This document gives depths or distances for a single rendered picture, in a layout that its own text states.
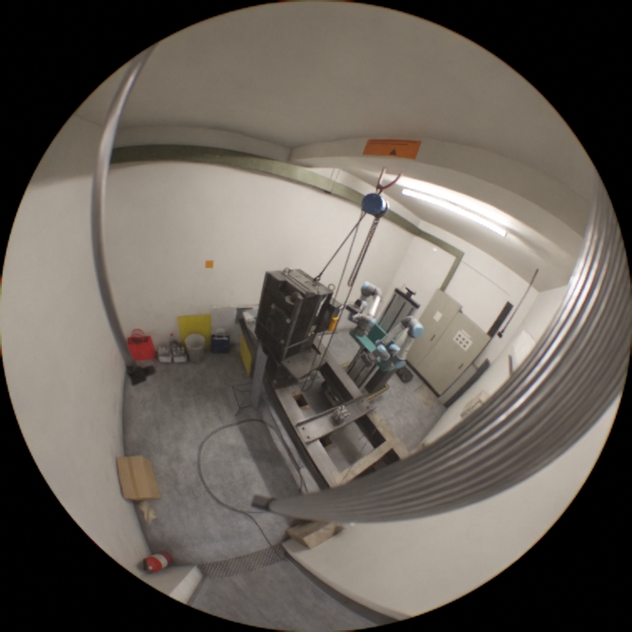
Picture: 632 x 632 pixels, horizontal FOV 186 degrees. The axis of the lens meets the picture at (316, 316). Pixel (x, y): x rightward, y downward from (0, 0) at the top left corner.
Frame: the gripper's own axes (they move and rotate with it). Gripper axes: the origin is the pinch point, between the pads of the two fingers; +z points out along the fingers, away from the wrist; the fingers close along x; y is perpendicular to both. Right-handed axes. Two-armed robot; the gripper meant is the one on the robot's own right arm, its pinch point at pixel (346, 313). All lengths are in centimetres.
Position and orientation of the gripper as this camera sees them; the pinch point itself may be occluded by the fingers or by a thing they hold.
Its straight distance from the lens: 157.6
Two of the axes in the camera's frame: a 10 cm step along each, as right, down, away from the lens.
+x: -7.3, -5.2, 4.4
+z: -6.3, 2.7, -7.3
